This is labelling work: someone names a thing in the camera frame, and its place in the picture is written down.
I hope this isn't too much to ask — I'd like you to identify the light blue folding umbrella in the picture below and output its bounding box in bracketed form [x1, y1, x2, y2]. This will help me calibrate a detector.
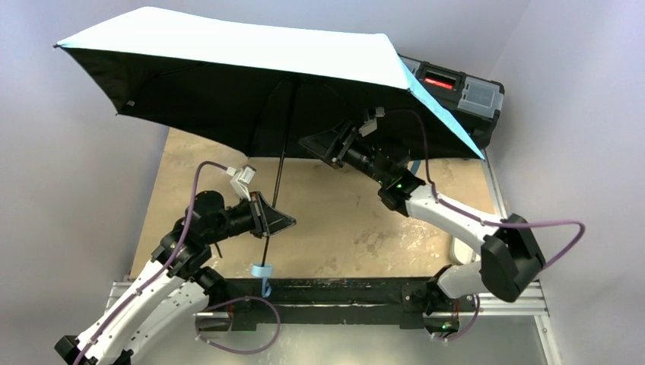
[53, 5, 487, 298]

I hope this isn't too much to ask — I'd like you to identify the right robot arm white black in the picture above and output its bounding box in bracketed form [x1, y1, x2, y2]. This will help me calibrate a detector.
[298, 123, 547, 303]

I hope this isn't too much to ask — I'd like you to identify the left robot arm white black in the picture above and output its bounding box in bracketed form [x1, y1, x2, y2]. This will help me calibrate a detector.
[54, 191, 296, 364]

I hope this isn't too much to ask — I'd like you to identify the black toolbox with clear lids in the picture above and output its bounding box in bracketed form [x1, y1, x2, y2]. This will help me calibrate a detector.
[399, 55, 505, 149]

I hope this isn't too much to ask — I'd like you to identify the white glasses case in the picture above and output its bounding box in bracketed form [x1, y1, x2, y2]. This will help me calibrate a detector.
[450, 237, 480, 265]

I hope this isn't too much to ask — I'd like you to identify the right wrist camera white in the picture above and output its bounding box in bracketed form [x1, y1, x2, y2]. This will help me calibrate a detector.
[358, 106, 385, 137]

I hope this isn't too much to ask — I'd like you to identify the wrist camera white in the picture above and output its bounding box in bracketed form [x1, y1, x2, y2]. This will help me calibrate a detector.
[358, 106, 385, 137]
[226, 165, 256, 200]

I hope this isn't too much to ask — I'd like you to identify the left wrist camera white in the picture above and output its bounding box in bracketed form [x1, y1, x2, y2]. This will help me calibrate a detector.
[226, 165, 256, 200]

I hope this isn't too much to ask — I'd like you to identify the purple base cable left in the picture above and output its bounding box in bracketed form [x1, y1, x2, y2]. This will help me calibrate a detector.
[195, 295, 281, 355]

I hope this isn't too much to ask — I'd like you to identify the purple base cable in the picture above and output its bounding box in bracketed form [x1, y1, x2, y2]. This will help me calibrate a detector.
[432, 294, 481, 342]
[195, 295, 281, 355]

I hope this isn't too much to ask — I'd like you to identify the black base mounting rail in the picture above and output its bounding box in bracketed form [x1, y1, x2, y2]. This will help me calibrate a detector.
[196, 275, 475, 331]

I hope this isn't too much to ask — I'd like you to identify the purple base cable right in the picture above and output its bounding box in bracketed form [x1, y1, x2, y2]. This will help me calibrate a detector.
[432, 294, 481, 342]

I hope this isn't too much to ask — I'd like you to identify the aluminium frame rail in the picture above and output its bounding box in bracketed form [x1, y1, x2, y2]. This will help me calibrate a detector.
[103, 151, 563, 365]

